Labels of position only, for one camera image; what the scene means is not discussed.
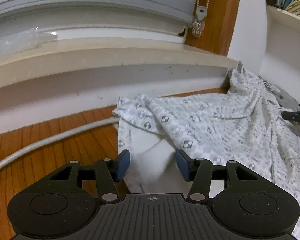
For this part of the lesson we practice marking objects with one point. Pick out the grey printed sweatshirt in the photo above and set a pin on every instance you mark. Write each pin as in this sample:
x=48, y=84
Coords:
x=285, y=97

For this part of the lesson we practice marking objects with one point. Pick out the grey window blind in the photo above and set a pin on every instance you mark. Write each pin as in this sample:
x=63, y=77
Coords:
x=90, y=0

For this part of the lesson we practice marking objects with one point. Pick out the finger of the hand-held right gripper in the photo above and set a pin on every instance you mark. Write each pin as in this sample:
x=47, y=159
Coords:
x=293, y=116

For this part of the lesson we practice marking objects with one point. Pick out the white patterned shirt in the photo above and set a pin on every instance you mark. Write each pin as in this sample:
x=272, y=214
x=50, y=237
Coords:
x=215, y=130

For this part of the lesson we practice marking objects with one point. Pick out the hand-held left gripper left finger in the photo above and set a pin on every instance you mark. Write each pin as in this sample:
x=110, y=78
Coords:
x=123, y=165

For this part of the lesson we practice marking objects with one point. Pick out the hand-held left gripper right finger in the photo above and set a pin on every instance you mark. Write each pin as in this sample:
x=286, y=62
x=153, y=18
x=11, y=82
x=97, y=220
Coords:
x=182, y=166

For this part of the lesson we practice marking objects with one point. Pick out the white shelf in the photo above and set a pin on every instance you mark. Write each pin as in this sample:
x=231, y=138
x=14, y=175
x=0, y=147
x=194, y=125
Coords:
x=285, y=17

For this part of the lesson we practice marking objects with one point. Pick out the clear plastic bag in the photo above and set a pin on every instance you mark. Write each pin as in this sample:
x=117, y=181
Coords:
x=20, y=40

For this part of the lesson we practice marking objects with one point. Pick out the beige window sill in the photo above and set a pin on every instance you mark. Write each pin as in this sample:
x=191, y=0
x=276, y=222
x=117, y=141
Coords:
x=102, y=57

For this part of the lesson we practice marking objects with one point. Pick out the wooden window frame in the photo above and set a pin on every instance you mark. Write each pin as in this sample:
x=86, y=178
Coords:
x=220, y=17

